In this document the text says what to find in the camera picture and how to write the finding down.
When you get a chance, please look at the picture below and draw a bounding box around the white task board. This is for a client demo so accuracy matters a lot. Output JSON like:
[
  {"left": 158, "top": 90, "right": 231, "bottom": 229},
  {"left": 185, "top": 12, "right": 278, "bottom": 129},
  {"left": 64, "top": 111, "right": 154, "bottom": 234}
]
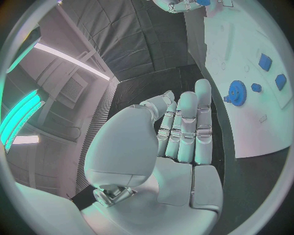
[{"left": 202, "top": 0, "right": 294, "bottom": 159}]

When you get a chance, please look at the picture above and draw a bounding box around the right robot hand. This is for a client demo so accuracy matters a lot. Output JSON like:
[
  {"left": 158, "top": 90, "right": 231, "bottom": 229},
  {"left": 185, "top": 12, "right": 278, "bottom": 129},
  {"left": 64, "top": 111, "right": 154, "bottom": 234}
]
[{"left": 153, "top": 0, "right": 204, "bottom": 14}]

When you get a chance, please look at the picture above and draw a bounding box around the glowing light bar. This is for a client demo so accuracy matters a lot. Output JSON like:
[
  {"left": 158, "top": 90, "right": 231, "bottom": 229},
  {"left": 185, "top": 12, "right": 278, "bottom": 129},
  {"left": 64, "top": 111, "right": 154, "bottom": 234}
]
[{"left": 0, "top": 88, "right": 46, "bottom": 154}]

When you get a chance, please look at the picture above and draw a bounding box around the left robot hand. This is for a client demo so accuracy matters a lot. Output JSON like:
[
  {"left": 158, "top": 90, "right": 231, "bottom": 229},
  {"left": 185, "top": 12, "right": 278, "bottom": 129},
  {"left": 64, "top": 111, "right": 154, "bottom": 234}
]
[{"left": 80, "top": 78, "right": 224, "bottom": 235}]

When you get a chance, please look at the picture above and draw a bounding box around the blue block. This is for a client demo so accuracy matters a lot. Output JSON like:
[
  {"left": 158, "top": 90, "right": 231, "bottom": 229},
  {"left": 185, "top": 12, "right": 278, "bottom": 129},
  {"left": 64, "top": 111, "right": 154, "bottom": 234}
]
[
  {"left": 274, "top": 73, "right": 288, "bottom": 91},
  {"left": 258, "top": 53, "right": 273, "bottom": 72}
]

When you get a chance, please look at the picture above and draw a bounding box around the blue gear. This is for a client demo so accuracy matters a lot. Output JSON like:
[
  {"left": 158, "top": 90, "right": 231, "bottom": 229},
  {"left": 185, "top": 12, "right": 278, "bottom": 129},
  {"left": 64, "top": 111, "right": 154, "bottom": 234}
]
[{"left": 228, "top": 80, "right": 248, "bottom": 107}]

